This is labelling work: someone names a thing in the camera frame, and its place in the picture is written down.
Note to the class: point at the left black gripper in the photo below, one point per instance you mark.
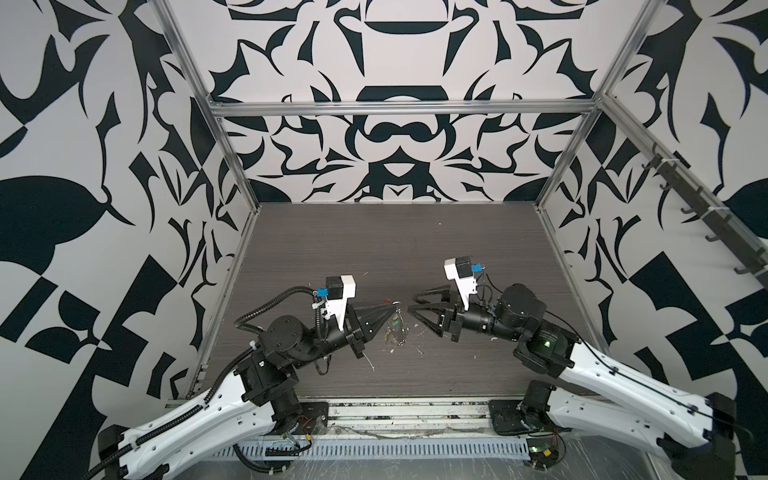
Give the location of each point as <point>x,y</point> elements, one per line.
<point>356,325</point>

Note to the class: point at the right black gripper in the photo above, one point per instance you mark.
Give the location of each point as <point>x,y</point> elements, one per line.
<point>456,321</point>

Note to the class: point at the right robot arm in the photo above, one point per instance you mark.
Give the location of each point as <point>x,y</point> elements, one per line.
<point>585,390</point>

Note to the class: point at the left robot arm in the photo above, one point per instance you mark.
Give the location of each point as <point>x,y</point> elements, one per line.
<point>253,396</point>

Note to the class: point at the green circuit board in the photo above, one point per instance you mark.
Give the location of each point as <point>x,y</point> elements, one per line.
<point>545,452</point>

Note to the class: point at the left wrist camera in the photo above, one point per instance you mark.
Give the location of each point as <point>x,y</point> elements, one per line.
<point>333,298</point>

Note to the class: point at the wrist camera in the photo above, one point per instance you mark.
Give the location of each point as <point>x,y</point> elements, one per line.
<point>463,272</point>
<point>333,298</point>

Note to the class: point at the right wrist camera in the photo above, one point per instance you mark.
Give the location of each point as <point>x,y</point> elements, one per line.
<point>463,272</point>

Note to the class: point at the aluminium front rail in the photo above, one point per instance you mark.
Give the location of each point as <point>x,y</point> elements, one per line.
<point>408,417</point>

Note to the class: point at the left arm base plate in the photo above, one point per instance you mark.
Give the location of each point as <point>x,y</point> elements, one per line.
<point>312,419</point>

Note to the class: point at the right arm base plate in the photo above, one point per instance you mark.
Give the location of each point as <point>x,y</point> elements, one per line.
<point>507,419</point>

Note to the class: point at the white slotted cable duct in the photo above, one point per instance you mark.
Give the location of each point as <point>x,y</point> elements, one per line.
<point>326,449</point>

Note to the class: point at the black wall hook rack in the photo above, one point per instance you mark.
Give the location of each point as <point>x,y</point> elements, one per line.
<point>703,205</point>

